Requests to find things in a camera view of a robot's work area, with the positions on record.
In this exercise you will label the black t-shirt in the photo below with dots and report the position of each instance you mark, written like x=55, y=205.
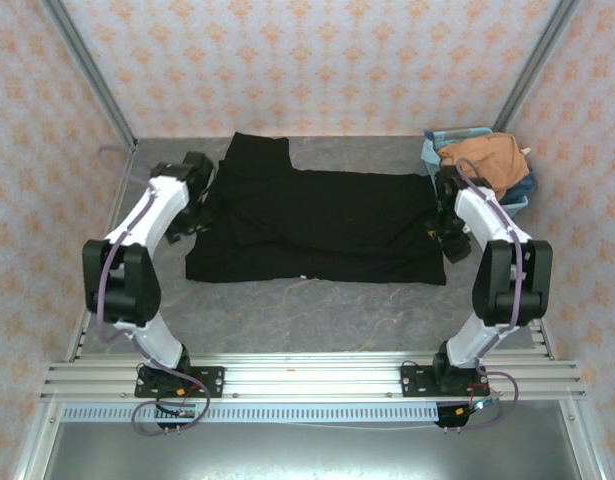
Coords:
x=312, y=220

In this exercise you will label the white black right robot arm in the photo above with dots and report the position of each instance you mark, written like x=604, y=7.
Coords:
x=482, y=212

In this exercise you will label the orange t-shirt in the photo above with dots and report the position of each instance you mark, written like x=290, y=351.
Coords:
x=497, y=160

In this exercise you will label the light blue plastic basket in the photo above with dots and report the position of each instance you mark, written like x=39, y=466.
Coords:
x=517, y=204

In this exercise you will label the dark blue t-shirt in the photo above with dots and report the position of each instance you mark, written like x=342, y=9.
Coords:
x=529, y=185

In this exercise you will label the grey metal sheet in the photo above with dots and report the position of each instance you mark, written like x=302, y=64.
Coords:
x=307, y=452

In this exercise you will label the aluminium frame post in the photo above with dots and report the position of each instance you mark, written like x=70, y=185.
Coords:
x=97, y=75
x=534, y=65

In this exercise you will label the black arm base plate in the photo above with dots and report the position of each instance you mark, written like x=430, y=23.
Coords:
x=417, y=382
x=209, y=382

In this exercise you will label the aluminium side rail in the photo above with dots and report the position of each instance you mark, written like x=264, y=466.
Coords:
x=543, y=342
x=78, y=345

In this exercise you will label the aluminium mounting rail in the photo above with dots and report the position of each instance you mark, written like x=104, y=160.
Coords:
x=312, y=380

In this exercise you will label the aluminium frame leg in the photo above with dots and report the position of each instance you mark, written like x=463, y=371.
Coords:
x=34, y=445
x=582, y=445

